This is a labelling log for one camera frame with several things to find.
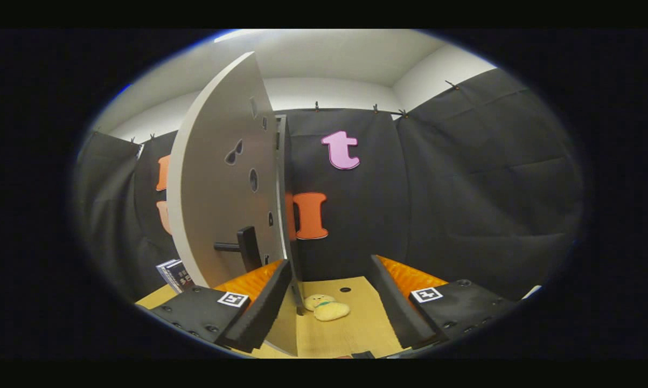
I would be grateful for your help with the yellow plush toy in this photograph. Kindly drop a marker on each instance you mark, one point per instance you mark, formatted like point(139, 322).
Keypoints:
point(329, 310)

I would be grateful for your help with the grey cabinet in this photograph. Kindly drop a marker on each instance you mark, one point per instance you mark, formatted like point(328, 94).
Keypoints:
point(288, 156)

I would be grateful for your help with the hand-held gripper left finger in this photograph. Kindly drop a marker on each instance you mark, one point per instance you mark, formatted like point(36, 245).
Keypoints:
point(264, 302)

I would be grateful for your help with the black backdrop cloth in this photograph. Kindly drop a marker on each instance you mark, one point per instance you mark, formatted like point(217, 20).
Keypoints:
point(464, 215)

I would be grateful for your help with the stack of books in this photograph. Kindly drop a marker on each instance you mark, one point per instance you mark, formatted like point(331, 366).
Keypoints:
point(177, 276)

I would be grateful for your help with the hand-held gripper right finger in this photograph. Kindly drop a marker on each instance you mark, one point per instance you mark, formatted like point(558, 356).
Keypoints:
point(394, 302)

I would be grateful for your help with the ceiling light panel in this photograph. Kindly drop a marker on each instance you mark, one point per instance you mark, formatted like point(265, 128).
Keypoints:
point(237, 35)

